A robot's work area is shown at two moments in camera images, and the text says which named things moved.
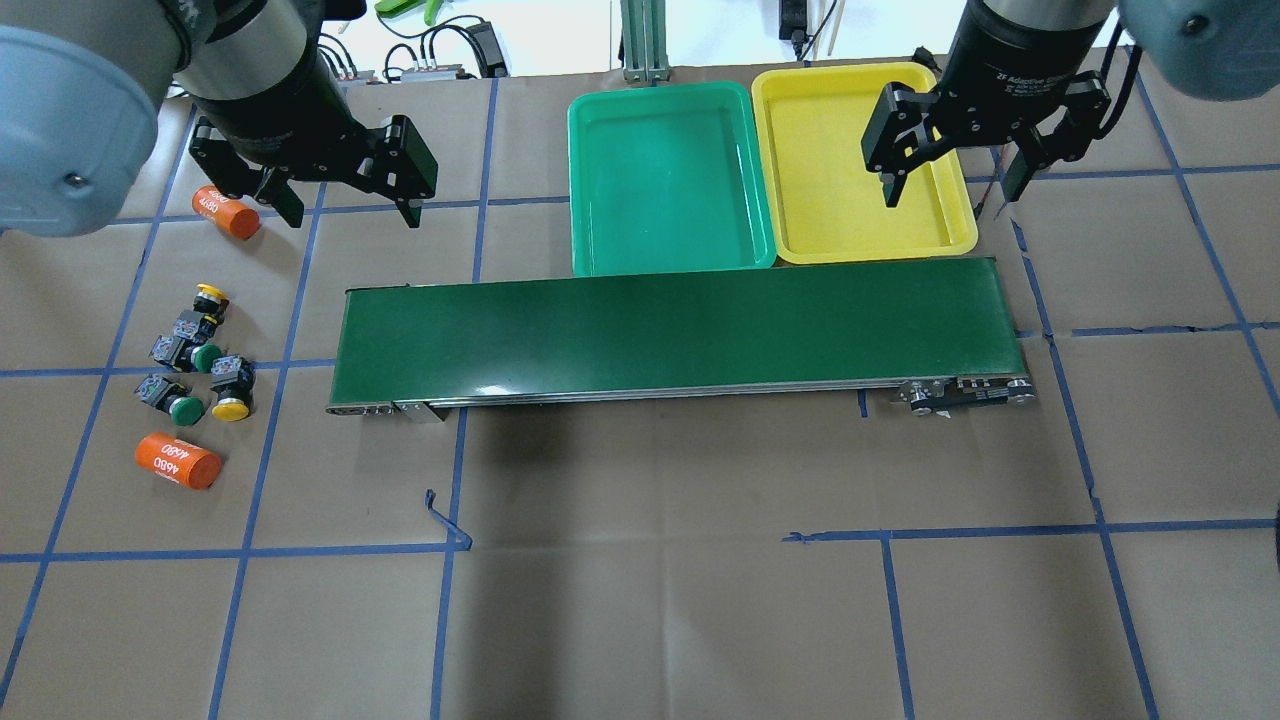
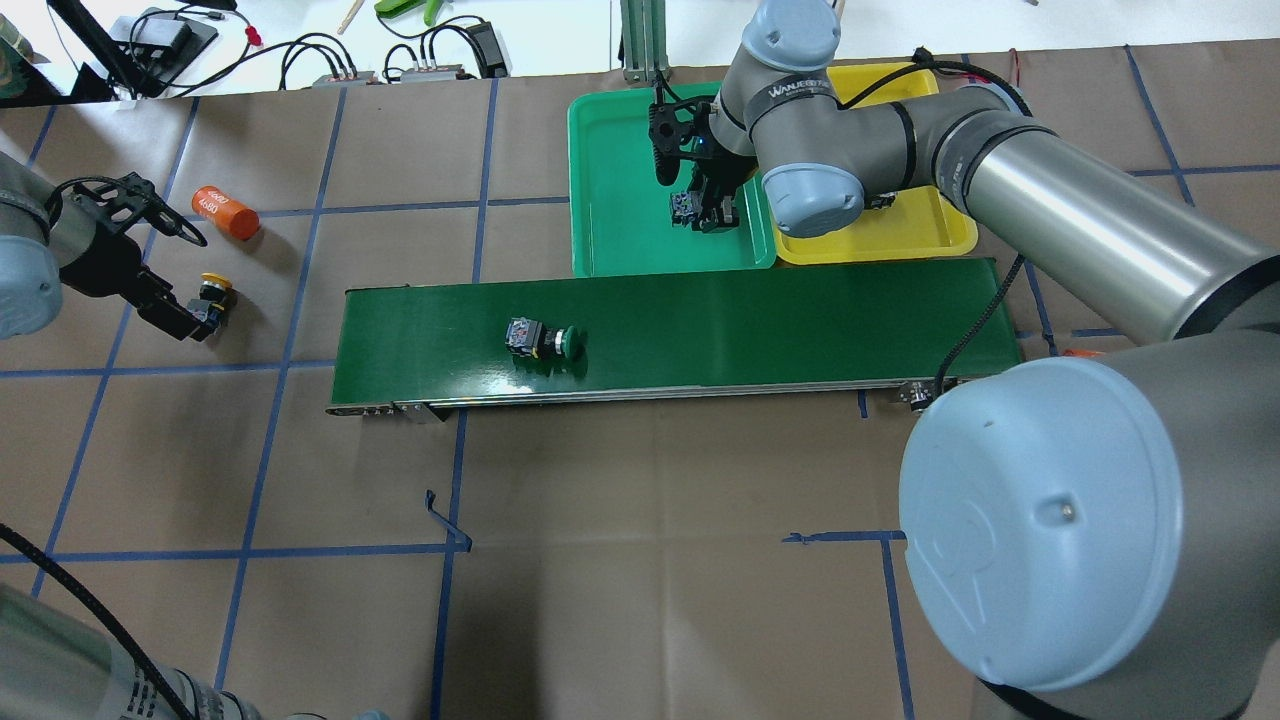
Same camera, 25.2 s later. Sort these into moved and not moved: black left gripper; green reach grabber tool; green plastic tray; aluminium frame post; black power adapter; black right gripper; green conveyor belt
Moved: black left gripper; black right gripper
Not moved: green plastic tray; green reach grabber tool; aluminium frame post; green conveyor belt; black power adapter
